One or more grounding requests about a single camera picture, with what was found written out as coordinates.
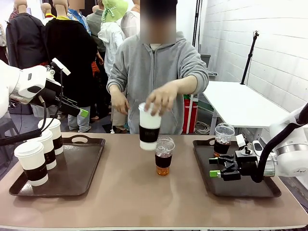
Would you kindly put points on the grey plastic bin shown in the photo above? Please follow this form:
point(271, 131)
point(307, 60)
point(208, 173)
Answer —
point(206, 60)

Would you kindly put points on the green bucket hat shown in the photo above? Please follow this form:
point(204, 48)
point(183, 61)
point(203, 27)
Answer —
point(113, 10)

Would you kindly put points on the beige trousers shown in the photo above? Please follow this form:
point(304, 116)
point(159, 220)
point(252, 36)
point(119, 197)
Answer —
point(118, 121)

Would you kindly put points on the white paper cup black sleeve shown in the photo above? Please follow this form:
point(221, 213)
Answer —
point(55, 134)
point(47, 149)
point(32, 163)
point(149, 127)

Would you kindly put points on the person's right forearm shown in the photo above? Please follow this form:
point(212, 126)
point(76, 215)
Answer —
point(115, 81)

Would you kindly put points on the person in grey green jacket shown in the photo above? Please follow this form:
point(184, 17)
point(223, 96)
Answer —
point(96, 26)

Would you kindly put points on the black box on floor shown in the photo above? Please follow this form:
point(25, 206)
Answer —
point(21, 109)

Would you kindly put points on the black tripod legs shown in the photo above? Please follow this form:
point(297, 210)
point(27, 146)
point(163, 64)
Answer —
point(197, 24)

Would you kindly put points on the mannequin with yellow red collar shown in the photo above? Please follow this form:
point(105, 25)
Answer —
point(47, 12)

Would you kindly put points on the red box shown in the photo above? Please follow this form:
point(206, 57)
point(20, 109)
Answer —
point(190, 115)

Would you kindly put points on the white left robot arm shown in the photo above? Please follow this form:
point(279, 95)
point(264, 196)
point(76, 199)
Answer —
point(26, 81)

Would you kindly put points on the mannequin in white shirt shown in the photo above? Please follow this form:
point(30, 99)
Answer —
point(131, 22)

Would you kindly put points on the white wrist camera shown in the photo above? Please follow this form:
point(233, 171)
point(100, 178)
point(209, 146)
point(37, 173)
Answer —
point(240, 140)
point(60, 65)

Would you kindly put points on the white side table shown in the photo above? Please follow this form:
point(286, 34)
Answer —
point(240, 103)

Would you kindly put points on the black light stand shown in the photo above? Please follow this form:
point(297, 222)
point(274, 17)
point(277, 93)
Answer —
point(249, 57)

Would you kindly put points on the grey stacked trays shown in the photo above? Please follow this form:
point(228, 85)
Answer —
point(213, 73)

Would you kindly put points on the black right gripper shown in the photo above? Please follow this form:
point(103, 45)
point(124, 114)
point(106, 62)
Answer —
point(247, 167)

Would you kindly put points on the mannequin in black coat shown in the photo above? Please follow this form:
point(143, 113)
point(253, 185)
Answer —
point(69, 48)

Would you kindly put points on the clear plastic iced coffee cup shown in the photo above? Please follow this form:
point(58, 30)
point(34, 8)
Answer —
point(223, 142)
point(164, 156)

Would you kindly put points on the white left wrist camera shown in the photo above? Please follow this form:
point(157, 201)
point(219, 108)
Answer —
point(60, 65)

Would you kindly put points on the person's left hand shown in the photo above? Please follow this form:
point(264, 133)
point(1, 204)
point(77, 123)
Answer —
point(163, 96)

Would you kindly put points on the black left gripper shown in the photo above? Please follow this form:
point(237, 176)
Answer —
point(51, 95)

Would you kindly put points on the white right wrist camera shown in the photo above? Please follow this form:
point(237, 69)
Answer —
point(240, 140)

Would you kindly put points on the mannequin in dark grey jacket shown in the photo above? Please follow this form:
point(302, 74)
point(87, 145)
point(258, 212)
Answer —
point(24, 36)

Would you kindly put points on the person's right hand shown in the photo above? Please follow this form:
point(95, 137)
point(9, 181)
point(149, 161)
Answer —
point(119, 102)

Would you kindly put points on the person in grey hoodie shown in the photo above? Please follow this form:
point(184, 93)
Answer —
point(149, 67)

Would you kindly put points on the dark brown serving tray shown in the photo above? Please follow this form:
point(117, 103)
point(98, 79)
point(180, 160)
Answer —
point(204, 173)
point(77, 168)

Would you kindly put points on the mannequin in white jacket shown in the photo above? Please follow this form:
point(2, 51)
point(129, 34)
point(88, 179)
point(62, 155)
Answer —
point(109, 36)

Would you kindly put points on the person's left forearm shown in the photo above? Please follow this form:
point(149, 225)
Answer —
point(192, 83)

